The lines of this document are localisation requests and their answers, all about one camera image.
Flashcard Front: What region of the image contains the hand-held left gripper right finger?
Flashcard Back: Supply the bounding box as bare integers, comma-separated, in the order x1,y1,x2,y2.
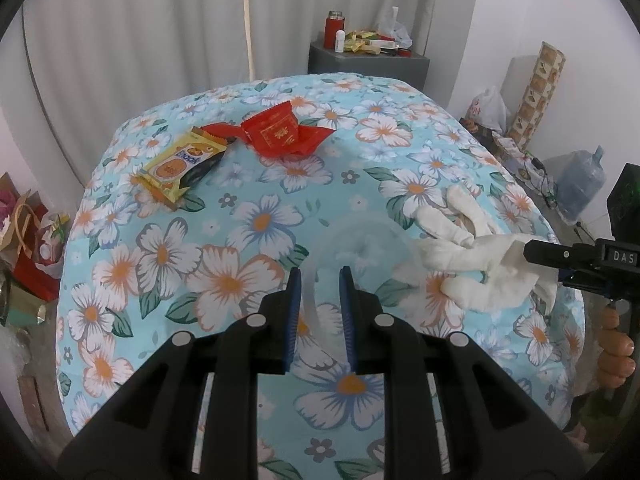
339,266,586,480

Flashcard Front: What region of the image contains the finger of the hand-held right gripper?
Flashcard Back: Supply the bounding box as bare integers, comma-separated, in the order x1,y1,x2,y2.
523,240,599,274

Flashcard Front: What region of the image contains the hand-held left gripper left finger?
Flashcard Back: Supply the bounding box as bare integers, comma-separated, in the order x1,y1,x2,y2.
59,266,303,480

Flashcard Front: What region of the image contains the clear plastic cup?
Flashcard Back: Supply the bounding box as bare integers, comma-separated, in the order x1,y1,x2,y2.
305,211,428,356

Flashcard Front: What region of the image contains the white cloth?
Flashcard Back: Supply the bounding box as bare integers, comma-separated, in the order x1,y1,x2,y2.
392,183,558,313

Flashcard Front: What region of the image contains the person's right hand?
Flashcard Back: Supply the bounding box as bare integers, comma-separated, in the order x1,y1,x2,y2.
597,304,637,391

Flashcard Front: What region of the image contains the blue water jug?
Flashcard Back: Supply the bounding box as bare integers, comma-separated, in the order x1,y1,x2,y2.
556,146,607,223

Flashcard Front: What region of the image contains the floor clutter pile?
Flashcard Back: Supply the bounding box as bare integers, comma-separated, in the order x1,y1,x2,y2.
492,130,557,207

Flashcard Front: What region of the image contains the floral light blue blanket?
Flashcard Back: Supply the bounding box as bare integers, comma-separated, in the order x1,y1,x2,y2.
56,72,586,480

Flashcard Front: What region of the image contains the white plastic bag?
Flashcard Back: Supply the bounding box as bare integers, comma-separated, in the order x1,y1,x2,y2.
467,86,511,133

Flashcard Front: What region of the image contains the patterned paper roll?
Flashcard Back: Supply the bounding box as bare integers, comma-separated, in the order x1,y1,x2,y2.
506,42,567,151

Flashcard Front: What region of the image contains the large red wrapper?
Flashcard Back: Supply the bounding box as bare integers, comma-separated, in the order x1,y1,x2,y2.
240,100,337,160

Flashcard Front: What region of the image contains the yellow snack packet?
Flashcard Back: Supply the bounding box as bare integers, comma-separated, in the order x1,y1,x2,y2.
131,127,228,212

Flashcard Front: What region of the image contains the small red wrapper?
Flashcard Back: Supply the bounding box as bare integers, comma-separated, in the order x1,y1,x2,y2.
202,122,246,144

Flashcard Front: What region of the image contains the grey cabinet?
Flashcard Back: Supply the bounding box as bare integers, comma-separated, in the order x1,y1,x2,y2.
307,42,431,91

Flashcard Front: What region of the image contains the red gift bag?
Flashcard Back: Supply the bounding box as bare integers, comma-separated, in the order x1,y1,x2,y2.
12,240,63,303

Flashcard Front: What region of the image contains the pile of yellow packets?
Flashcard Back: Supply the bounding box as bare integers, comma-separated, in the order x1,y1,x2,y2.
345,30,401,57

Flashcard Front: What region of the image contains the green gold gift bag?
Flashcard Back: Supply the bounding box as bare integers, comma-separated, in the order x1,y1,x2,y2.
4,280,52,329

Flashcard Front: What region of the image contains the clear plastic bag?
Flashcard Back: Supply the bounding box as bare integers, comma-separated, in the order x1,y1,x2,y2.
376,6,414,47

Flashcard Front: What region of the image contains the red thermos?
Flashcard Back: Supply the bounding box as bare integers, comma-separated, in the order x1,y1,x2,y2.
324,11,346,51

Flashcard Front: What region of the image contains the kraft paper gift bag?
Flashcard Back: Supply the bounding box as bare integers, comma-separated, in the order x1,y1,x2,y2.
0,172,48,261

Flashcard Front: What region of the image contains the white curtain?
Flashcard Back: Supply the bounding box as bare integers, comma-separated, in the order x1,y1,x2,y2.
0,0,483,186

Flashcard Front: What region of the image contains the beige curtain cord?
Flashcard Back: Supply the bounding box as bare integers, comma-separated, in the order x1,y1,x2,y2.
241,0,257,81

